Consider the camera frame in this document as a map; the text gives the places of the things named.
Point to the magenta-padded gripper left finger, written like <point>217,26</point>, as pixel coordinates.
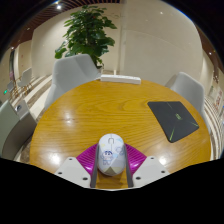
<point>75,168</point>

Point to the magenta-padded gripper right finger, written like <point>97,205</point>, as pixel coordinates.
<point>148,168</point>

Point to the white printed computer mouse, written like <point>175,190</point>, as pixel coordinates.
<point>111,155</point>

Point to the black mouse pad green lines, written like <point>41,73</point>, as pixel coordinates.
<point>174,120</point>

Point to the grey green lounge chair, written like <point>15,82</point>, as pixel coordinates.
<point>13,133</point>

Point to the grey shell chair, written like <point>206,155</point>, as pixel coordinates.
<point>71,75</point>
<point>188,89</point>

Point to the red white standing sign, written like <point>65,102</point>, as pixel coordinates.
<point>218,100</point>

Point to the small white chair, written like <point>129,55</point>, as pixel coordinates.
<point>25,78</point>

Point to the green potted plant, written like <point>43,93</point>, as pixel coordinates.
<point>87,31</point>

